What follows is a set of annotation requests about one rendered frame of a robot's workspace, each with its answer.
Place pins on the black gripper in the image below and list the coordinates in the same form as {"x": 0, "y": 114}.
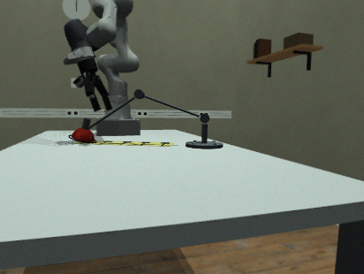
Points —
{"x": 88, "y": 68}

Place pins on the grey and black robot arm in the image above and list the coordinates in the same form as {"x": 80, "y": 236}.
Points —
{"x": 84, "y": 43}

